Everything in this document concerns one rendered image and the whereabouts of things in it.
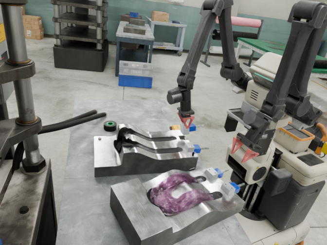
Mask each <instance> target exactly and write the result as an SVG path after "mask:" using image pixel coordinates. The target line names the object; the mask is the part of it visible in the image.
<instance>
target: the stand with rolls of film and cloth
mask: <svg viewBox="0 0 327 245"><path fill-rule="evenodd" d="M231 20H232V25H237V26H246V27H255V28H259V29H258V32H257V34H256V33H248V32H238V31H233V40H234V42H237V41H238V39H237V38H238V37H241V38H250V39H258V38H259V35H260V32H261V28H262V25H263V22H264V20H263V19H262V20H258V19H250V18H242V17H231ZM215 21H216V23H219V21H218V16H217V18H216V20H215ZM215 21H214V23H213V25H212V28H211V32H210V36H209V41H208V46H207V50H206V55H205V60H204V61H202V60H200V62H201V63H203V64H204V65H206V66H207V67H210V65H208V64H207V63H206V62H207V58H208V53H209V51H210V53H221V54H223V53H222V47H218V46H211V47H210V44H211V39H213V40H221V37H220V30H219V29H214V26H215ZM234 49H235V54H236V51H237V48H234ZM239 55H250V56H251V57H250V60H249V63H248V64H247V63H243V64H244V65H246V66H248V67H251V62H252V58H253V55H254V50H252V49H245V48H241V50H240V53H239Z"/></svg>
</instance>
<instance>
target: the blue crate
mask: <svg viewBox="0 0 327 245"><path fill-rule="evenodd" d="M152 79H153V77H145V76H134V75H122V74H119V83H118V85H119V86H123V87H136V88H152Z"/></svg>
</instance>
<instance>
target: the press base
mask: <svg viewBox="0 0 327 245"><path fill-rule="evenodd" d="M57 229H58V227H57V218H56V209H55V196H54V187H53V177H52V170H51V171H50V176H49V181H48V185H47V190H46V194H45V199H44V204H43V208H42V213H41V218H40V222H39V227H38V232H37V236H36V242H35V245H55V244H56V236H57Z"/></svg>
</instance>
